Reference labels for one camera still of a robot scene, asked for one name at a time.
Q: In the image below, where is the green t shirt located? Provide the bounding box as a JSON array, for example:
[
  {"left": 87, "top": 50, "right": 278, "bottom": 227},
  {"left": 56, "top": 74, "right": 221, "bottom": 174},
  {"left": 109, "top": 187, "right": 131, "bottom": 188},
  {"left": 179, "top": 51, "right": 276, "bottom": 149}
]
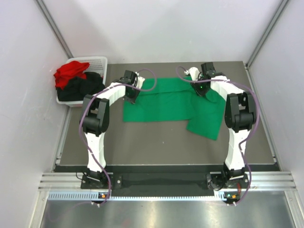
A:
[{"left": 123, "top": 77, "right": 225, "bottom": 140}]

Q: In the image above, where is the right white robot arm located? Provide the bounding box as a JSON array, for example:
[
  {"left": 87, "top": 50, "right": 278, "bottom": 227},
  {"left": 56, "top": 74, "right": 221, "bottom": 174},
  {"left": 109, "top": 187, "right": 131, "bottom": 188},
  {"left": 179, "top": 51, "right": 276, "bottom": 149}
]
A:
[{"left": 185, "top": 62, "right": 257, "bottom": 188}]

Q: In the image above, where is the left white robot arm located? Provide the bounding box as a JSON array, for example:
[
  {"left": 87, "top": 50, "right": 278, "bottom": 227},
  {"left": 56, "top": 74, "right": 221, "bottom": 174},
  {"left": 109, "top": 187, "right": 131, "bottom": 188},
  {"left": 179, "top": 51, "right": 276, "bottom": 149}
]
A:
[{"left": 79, "top": 70, "right": 145, "bottom": 189}]

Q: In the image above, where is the white plastic basket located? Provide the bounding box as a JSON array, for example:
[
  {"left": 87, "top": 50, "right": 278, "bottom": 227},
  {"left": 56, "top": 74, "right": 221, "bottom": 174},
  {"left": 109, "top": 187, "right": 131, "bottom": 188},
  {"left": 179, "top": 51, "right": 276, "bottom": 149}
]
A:
[{"left": 56, "top": 56, "right": 108, "bottom": 107}]

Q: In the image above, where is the black t shirt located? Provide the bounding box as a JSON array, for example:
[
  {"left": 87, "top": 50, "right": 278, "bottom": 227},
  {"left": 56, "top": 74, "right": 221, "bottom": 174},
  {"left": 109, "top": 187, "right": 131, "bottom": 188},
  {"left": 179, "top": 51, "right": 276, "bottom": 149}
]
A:
[{"left": 57, "top": 72, "right": 105, "bottom": 102}]

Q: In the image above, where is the red t shirt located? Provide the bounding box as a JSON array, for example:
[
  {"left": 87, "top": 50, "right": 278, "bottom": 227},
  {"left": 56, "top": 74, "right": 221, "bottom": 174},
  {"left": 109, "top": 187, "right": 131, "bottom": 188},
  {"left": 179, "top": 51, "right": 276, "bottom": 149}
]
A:
[{"left": 54, "top": 60, "right": 90, "bottom": 90}]

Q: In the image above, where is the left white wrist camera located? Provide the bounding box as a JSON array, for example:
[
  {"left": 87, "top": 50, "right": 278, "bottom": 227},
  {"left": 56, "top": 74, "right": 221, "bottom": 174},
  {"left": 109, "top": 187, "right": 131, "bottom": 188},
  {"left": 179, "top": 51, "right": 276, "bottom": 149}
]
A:
[{"left": 134, "top": 72, "right": 145, "bottom": 89}]

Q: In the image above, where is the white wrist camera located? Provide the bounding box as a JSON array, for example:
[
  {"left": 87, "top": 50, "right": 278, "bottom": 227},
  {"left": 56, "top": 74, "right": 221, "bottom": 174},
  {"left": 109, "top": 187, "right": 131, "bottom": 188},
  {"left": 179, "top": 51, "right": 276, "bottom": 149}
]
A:
[
  {"left": 134, "top": 72, "right": 145, "bottom": 89},
  {"left": 184, "top": 67, "right": 200, "bottom": 81}
]

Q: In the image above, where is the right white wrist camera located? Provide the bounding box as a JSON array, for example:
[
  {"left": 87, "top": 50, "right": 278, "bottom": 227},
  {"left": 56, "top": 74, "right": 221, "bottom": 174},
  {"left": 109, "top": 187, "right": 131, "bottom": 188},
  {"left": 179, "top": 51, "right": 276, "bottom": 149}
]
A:
[{"left": 184, "top": 67, "right": 200, "bottom": 81}]

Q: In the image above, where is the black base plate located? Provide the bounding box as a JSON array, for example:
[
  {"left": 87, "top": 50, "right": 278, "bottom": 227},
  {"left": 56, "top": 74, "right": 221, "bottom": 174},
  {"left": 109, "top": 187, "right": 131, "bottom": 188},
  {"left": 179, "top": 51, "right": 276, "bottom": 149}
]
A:
[{"left": 81, "top": 173, "right": 249, "bottom": 190}]

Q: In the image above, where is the white slotted cable duct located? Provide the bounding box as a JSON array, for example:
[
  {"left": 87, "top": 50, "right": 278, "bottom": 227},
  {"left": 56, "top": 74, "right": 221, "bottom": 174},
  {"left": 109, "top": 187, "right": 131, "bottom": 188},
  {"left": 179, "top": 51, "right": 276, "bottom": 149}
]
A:
[{"left": 48, "top": 191, "right": 239, "bottom": 201}]

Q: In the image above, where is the aluminium frame rail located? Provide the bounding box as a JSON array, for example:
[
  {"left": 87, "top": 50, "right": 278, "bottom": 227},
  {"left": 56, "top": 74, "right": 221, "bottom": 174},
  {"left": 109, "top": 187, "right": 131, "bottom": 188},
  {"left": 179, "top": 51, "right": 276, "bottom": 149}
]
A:
[{"left": 38, "top": 171, "right": 296, "bottom": 191}]

